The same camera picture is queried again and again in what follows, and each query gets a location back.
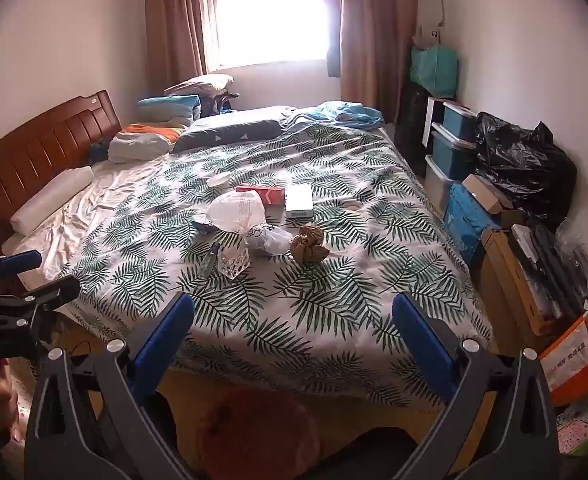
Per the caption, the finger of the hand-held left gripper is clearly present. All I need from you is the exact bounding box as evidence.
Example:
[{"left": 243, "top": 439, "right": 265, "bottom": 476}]
[
  {"left": 0, "top": 249, "right": 43, "bottom": 297},
  {"left": 0, "top": 275, "right": 82, "bottom": 343}
]

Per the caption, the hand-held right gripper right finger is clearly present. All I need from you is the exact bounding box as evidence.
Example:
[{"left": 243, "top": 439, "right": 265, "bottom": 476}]
[{"left": 391, "top": 291, "right": 562, "bottom": 480}]

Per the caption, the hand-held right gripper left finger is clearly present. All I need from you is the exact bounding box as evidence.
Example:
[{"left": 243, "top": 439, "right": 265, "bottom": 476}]
[{"left": 24, "top": 291, "right": 197, "bottom": 480}]

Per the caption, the white plastic bag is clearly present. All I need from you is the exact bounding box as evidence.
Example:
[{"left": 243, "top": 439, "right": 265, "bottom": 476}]
[{"left": 206, "top": 192, "right": 267, "bottom": 241}]

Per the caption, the white cylindrical pillow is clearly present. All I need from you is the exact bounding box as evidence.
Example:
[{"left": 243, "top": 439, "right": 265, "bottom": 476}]
[{"left": 10, "top": 166, "right": 95, "bottom": 237}]

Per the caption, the small spray bottle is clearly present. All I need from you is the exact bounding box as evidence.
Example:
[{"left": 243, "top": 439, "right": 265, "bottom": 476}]
[{"left": 200, "top": 241, "right": 222, "bottom": 278}]

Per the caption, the white bed sheet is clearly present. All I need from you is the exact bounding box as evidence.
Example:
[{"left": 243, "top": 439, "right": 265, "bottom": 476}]
[{"left": 1, "top": 155, "right": 210, "bottom": 281}]

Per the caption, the large cardboard box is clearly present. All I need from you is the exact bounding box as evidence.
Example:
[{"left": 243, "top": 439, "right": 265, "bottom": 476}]
[{"left": 481, "top": 227, "right": 565, "bottom": 356}]

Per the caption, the wooden bed headboard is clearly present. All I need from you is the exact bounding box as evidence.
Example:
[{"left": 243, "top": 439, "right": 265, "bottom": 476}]
[{"left": 0, "top": 90, "right": 122, "bottom": 256}]

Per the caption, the bed with leaf-print cover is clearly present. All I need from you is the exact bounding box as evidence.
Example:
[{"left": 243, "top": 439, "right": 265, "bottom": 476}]
[{"left": 56, "top": 122, "right": 492, "bottom": 408}]

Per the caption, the blue woven bag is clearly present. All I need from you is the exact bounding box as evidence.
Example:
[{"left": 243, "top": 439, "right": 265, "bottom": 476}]
[{"left": 444, "top": 182, "right": 500, "bottom": 266}]

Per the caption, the brown round stool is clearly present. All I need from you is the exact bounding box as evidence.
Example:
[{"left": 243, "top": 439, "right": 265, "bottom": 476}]
[{"left": 196, "top": 385, "right": 322, "bottom": 480}]

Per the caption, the small clear plastic bag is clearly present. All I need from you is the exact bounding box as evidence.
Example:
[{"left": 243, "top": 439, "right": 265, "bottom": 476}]
[{"left": 246, "top": 224, "right": 295, "bottom": 258}]

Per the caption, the crumpled brown paper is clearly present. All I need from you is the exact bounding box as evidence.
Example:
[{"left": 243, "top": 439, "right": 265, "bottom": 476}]
[{"left": 289, "top": 223, "right": 331, "bottom": 264}]

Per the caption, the orange shopping bag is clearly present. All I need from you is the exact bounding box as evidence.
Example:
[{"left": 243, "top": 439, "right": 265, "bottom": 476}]
[{"left": 539, "top": 295, "right": 588, "bottom": 408}]

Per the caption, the clear storage bin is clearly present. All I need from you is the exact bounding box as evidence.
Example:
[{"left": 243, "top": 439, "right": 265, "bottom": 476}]
[{"left": 425, "top": 155, "right": 457, "bottom": 213}]

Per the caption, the white and orange pillow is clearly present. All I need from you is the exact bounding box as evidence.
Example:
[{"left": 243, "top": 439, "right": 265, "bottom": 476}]
[{"left": 108, "top": 123, "right": 185, "bottom": 163}]

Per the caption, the small cardboard box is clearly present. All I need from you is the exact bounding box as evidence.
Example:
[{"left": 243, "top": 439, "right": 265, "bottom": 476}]
[{"left": 461, "top": 174, "right": 515, "bottom": 213}]

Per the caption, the red box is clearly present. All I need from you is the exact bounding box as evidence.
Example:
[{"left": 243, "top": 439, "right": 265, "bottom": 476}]
[{"left": 235, "top": 185, "right": 287, "bottom": 207}]

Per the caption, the floral floor mat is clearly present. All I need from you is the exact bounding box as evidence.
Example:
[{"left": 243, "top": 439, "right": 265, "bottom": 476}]
[{"left": 556, "top": 395, "right": 588, "bottom": 456}]

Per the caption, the blue storage bin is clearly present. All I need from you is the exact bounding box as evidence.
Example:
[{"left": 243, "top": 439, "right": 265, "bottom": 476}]
[
  {"left": 431, "top": 122, "right": 477, "bottom": 181},
  {"left": 443, "top": 101, "right": 477, "bottom": 143}
]

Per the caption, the white box with blue side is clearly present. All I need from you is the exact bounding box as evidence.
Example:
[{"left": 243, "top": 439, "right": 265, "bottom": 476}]
[{"left": 285, "top": 185, "right": 314, "bottom": 221}]

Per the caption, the black garbage bag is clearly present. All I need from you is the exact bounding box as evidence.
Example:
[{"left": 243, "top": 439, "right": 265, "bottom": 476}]
[{"left": 474, "top": 111, "right": 577, "bottom": 231}]

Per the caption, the black suitcase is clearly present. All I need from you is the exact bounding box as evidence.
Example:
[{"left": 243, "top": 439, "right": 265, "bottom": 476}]
[{"left": 394, "top": 82, "right": 432, "bottom": 176}]

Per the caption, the grey pillow with triangles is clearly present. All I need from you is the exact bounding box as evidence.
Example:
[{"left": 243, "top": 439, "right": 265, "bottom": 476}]
[{"left": 170, "top": 105, "right": 295, "bottom": 155}]

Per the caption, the blue pillow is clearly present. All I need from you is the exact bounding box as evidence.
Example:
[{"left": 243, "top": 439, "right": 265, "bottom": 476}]
[{"left": 138, "top": 94, "right": 200, "bottom": 123}]

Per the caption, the light blue cloth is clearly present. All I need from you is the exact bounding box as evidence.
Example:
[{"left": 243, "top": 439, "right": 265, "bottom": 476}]
[{"left": 284, "top": 101, "right": 385, "bottom": 128}]

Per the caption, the beige pillow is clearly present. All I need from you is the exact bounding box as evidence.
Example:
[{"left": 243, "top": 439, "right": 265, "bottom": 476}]
[{"left": 164, "top": 74, "right": 235, "bottom": 96}]

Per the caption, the teal bag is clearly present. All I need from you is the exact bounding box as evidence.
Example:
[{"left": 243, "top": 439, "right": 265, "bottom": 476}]
[{"left": 410, "top": 45, "right": 459, "bottom": 98}]

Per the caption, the brown curtain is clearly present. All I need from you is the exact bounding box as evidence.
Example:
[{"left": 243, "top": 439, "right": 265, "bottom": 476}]
[
  {"left": 145, "top": 0, "right": 220, "bottom": 96},
  {"left": 326, "top": 0, "right": 420, "bottom": 106}
]

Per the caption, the window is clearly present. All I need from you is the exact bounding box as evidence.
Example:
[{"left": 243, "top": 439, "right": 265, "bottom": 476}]
[{"left": 209, "top": 0, "right": 342, "bottom": 68}]

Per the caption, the black folded frame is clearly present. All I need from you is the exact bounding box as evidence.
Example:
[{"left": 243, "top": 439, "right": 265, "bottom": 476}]
[{"left": 509, "top": 222, "right": 587, "bottom": 318}]

